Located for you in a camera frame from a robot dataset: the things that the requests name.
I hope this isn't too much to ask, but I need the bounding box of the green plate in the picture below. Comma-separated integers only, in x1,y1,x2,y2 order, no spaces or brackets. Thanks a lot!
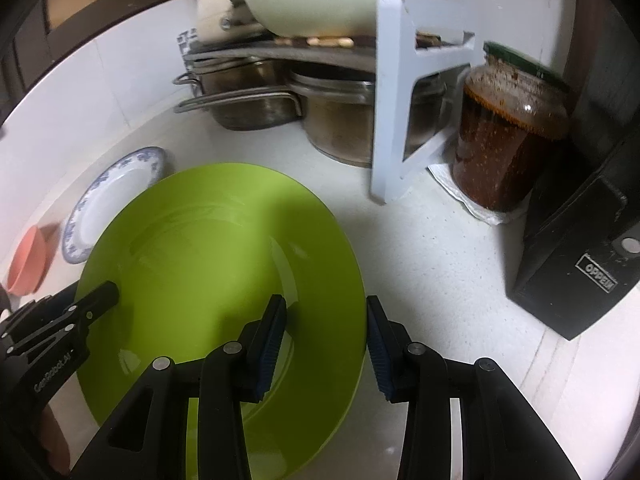
75,162,367,480

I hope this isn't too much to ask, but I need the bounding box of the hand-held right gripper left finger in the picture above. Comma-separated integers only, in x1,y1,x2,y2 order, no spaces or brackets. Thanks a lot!
65,294,288,480

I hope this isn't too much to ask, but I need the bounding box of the blue patterned white plate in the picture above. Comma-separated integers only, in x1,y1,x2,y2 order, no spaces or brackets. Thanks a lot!
61,146,167,264

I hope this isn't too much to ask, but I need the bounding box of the cream ceramic jug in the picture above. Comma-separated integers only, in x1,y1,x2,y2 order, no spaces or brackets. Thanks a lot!
159,0,251,42

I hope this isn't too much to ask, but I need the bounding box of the wooden bead trivet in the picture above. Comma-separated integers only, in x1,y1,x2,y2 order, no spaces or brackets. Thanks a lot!
272,35,353,49

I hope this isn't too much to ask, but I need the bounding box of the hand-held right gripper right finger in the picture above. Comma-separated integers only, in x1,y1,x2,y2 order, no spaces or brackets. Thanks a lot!
366,295,583,480

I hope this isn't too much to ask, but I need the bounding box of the white kitchen rack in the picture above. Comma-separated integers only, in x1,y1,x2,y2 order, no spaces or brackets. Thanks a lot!
175,0,483,205

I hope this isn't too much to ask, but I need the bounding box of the glass jar of chili sauce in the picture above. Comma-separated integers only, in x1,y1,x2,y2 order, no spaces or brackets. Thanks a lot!
451,42,573,213

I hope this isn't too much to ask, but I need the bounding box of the steel pot with long handles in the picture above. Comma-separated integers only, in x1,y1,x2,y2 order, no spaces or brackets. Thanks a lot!
172,57,306,131

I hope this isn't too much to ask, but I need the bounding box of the person's left hand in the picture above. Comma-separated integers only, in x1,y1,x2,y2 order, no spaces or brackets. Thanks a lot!
40,407,71,476

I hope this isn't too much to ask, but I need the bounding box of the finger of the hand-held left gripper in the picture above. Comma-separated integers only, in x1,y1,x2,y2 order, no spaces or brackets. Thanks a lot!
0,281,120,357

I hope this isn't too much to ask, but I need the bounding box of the black box appliance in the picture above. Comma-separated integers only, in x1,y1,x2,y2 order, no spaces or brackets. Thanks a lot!
505,135,640,341

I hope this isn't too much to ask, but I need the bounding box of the large steel pot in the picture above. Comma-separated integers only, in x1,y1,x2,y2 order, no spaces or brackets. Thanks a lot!
289,71,448,168

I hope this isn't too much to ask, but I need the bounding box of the pink bowl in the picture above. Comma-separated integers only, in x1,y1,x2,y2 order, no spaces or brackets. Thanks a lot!
6,225,58,296

